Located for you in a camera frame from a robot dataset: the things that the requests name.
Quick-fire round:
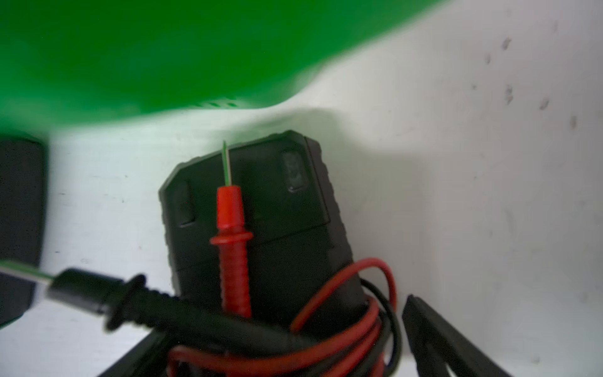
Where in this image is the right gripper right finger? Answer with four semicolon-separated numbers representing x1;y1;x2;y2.
402;295;510;377

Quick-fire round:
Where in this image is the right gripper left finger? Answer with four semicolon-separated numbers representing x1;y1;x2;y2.
99;331;174;377

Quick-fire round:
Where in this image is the small black multimeter with leads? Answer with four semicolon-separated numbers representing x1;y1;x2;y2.
1;131;402;376

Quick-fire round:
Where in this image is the dark green multimeter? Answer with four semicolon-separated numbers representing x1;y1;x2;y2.
0;136;48;328

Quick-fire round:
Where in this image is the green plastic basket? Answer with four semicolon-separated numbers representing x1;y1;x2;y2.
1;1;435;134

